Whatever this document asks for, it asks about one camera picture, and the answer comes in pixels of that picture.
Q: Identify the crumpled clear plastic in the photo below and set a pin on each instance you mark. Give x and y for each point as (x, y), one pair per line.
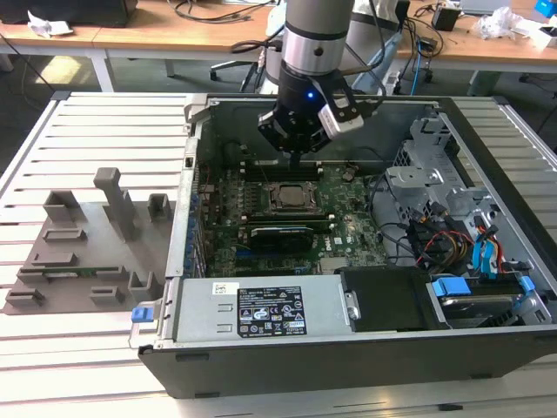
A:
(500, 22)

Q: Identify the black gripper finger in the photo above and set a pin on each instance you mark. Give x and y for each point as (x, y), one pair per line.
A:
(317, 141)
(272, 126)

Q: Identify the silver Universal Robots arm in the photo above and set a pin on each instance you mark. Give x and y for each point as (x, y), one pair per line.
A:
(317, 26)

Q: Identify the large blue disk clip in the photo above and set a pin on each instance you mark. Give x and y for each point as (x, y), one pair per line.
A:
(450, 288)

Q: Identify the thin metal locking lever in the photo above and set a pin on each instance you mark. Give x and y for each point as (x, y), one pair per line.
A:
(263, 173)

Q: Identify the black open PC case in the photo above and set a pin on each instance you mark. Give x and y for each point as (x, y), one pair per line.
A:
(304, 366)

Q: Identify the black graphics card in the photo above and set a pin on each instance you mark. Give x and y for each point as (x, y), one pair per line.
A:
(280, 239)

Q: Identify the silver drive cage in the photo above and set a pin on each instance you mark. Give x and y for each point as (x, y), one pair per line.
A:
(413, 174)

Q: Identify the round coin battery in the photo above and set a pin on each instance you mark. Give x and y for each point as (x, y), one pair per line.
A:
(348, 176)

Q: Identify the silver chipset heatsink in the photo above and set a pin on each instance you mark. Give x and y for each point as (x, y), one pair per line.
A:
(334, 264)

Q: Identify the large black box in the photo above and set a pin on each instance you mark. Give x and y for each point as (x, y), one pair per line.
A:
(87, 11)

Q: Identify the crumpled white paper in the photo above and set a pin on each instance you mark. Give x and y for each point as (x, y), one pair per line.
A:
(48, 25)

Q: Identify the green motherboard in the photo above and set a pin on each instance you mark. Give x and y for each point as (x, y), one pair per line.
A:
(357, 226)

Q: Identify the silver hard disk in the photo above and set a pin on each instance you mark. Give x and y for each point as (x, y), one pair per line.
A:
(478, 305)

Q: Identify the small blue disk clip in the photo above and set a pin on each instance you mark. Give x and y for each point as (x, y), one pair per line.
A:
(526, 284)

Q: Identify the green RAM stick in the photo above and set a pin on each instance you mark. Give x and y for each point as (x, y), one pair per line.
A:
(65, 273)

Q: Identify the office chair base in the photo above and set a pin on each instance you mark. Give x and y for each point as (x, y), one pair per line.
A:
(230, 65)

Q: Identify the long wooden desk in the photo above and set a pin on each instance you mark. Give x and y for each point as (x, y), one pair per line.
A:
(130, 37)

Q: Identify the white and blue carton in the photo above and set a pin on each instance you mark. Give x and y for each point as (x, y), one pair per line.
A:
(545, 37)

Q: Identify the silver power supply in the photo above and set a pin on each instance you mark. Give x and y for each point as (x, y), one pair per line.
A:
(200, 305)

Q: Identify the grey parts rack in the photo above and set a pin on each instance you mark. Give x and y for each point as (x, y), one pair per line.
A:
(104, 261)

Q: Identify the small black box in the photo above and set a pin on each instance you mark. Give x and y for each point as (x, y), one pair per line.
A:
(444, 18)

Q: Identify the black plastic shroud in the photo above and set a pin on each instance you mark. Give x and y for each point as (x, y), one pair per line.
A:
(387, 300)

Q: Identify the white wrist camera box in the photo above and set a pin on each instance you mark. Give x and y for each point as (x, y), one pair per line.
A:
(341, 124)

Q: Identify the blue case latch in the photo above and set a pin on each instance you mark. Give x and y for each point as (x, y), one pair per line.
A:
(142, 315)

